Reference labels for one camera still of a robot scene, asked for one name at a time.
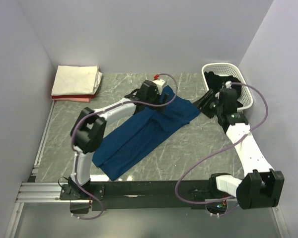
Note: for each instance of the folded white t-shirt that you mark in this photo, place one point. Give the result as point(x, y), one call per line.
point(76, 80)

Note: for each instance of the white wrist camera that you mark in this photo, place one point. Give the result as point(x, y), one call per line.
point(227, 85)
point(159, 82)

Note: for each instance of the folded red t-shirt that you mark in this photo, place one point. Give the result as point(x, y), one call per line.
point(73, 96)

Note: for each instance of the folded pink t-shirt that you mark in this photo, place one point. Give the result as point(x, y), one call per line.
point(84, 100)

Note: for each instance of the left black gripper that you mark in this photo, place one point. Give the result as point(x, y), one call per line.
point(158, 96)

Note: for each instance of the white plastic laundry basket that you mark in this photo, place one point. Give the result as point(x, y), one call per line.
point(228, 69)

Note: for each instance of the aluminium rail frame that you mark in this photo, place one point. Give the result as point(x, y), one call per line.
point(50, 192)

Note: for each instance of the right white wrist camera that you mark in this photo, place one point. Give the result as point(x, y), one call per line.
point(227, 85)

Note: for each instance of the black clothes in basket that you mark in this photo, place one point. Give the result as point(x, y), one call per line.
point(215, 82)

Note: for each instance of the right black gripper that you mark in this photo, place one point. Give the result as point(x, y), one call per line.
point(206, 97)

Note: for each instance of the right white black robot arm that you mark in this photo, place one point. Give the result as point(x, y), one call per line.
point(261, 186)

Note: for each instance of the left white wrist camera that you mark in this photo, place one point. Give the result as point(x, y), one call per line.
point(159, 82)

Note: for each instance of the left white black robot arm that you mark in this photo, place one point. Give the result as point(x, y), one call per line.
point(88, 131)

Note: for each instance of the blue t-shirt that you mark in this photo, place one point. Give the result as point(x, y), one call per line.
point(141, 134)

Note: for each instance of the black base beam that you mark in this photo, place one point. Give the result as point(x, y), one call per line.
point(106, 195)

